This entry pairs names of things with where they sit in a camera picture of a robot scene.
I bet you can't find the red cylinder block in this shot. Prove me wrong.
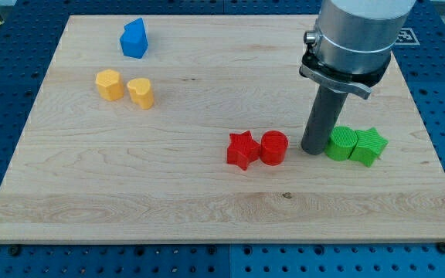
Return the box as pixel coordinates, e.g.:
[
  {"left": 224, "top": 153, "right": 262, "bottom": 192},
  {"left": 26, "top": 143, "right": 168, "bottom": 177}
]
[{"left": 260, "top": 131, "right": 289, "bottom": 166}]

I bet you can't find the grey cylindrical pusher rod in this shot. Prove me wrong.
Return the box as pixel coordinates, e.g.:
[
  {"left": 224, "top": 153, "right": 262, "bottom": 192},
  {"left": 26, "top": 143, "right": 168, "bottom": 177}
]
[{"left": 301, "top": 86, "right": 348, "bottom": 155}]

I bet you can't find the red star block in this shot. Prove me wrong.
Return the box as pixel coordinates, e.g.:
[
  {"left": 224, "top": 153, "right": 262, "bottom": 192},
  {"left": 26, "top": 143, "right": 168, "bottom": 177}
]
[{"left": 226, "top": 131, "right": 260, "bottom": 171}]

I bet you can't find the blue pentagon block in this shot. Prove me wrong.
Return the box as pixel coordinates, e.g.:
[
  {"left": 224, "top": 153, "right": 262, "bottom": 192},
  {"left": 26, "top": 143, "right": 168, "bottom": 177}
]
[{"left": 120, "top": 18, "right": 148, "bottom": 59}]

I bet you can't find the light wooden board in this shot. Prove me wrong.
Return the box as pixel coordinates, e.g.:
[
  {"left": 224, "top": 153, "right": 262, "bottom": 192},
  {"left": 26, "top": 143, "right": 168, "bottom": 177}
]
[{"left": 0, "top": 15, "right": 445, "bottom": 245}]

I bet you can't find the green cylinder block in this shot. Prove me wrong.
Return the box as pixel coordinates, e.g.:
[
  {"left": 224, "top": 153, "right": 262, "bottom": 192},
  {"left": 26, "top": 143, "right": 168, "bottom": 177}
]
[{"left": 324, "top": 126, "right": 358, "bottom": 161}]

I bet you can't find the yellow heart block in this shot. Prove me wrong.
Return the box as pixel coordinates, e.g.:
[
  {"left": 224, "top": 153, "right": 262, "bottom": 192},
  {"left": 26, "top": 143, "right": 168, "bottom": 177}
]
[{"left": 127, "top": 78, "right": 155, "bottom": 110}]

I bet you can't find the yellow hexagon block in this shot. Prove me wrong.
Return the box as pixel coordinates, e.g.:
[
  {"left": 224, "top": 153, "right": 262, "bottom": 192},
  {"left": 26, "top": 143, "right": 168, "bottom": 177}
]
[{"left": 95, "top": 69, "right": 124, "bottom": 101}]

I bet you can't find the white fiducial marker tag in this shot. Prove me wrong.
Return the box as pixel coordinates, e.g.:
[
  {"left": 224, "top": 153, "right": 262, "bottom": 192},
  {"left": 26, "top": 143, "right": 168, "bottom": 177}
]
[{"left": 395, "top": 27, "right": 420, "bottom": 46}]

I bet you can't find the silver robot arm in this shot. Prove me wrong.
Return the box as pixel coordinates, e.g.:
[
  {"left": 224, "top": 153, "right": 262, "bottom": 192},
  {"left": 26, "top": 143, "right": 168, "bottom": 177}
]
[{"left": 299, "top": 0, "right": 415, "bottom": 99}]

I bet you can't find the green star block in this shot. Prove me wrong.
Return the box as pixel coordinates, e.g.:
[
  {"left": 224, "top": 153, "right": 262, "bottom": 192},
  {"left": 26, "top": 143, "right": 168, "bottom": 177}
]
[{"left": 349, "top": 127, "right": 389, "bottom": 167}]

